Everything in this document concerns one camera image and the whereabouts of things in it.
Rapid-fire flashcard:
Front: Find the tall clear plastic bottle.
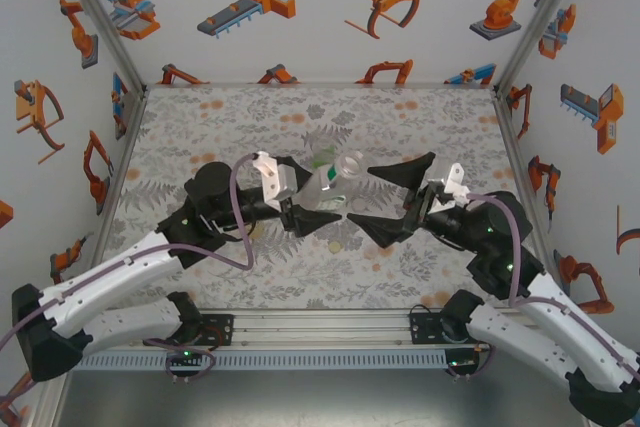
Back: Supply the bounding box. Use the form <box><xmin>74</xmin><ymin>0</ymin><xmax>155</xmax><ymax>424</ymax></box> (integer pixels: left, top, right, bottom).
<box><xmin>298</xmin><ymin>149</ymin><xmax>367</xmax><ymax>213</ymax></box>

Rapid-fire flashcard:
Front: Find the floral patterned tablecloth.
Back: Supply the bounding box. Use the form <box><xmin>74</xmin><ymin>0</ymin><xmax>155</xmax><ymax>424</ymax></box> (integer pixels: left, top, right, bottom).
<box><xmin>92</xmin><ymin>85</ymin><xmax>556</xmax><ymax>311</ymax></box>

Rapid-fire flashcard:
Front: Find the aluminium side frame rail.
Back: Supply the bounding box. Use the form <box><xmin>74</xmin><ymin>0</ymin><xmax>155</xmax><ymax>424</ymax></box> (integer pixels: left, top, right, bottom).
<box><xmin>492</xmin><ymin>89</ymin><xmax>569</xmax><ymax>308</ymax></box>
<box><xmin>89</xmin><ymin>89</ymin><xmax>150</xmax><ymax>311</ymax></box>

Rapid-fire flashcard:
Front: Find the aluminium rear frame rail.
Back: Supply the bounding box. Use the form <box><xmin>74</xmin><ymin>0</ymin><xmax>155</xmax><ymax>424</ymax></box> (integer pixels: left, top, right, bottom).
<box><xmin>144</xmin><ymin>79</ymin><xmax>497</xmax><ymax>92</ymax></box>

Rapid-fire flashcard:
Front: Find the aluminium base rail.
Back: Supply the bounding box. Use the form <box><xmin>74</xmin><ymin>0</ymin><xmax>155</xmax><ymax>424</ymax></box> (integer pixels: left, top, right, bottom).
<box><xmin>119</xmin><ymin>307</ymin><xmax>591</xmax><ymax>351</ymax></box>

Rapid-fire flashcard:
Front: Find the slotted grey cable duct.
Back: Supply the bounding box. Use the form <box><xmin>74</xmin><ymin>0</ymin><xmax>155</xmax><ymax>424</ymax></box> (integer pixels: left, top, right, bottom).
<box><xmin>74</xmin><ymin>349</ymin><xmax>451</xmax><ymax>372</ymax></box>

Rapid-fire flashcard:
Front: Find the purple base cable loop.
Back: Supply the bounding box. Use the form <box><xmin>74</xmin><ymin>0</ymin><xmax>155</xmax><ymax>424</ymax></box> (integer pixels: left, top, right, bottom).
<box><xmin>144</xmin><ymin>336</ymin><xmax>217</xmax><ymax>384</ymax></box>
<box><xmin>444</xmin><ymin>341</ymin><xmax>501</xmax><ymax>381</ymax></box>

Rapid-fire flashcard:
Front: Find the aluminium frame post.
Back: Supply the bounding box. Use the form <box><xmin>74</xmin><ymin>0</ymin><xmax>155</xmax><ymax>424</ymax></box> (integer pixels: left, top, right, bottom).
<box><xmin>49</xmin><ymin>0</ymin><xmax>150</xmax><ymax>94</ymax></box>
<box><xmin>492</xmin><ymin>0</ymin><xmax>594</xmax><ymax>96</ymax></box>

